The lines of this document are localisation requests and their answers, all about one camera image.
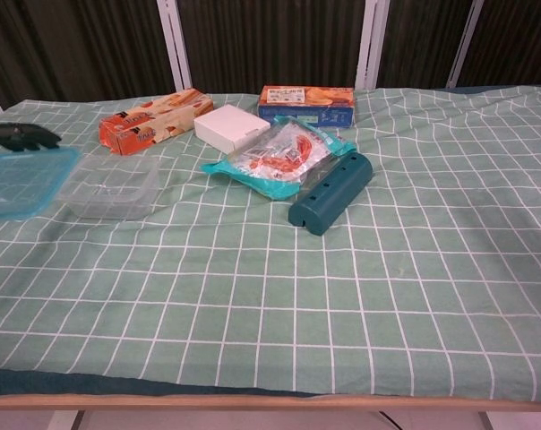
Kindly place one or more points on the dark teal half-cylinder holder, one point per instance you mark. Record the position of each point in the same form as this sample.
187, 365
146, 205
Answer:
333, 197

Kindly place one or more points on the clear plastic container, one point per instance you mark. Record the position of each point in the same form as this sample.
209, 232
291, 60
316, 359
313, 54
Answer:
118, 197

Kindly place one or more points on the teal snack bag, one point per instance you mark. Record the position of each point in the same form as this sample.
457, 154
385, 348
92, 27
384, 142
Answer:
275, 157

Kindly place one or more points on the blue and orange biscuit box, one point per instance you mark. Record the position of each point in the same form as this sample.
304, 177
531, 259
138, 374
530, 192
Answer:
306, 107

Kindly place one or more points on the orange cracker box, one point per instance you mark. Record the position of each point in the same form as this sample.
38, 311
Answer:
163, 117

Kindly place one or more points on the translucent blue plastic lid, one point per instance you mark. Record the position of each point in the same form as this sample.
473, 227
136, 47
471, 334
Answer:
19, 183

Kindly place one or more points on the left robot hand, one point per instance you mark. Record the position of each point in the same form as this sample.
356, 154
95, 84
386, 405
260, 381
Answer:
24, 135

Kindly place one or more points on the white table leg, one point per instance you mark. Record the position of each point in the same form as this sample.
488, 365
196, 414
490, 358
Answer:
64, 421
492, 422

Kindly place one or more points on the small white cardboard box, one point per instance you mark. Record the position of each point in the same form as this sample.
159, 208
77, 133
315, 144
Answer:
228, 125

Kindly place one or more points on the dark pleated curtain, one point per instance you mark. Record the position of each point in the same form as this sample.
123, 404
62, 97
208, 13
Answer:
270, 40

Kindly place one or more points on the green checked tablecloth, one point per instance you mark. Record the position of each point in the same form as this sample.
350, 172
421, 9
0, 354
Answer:
297, 304

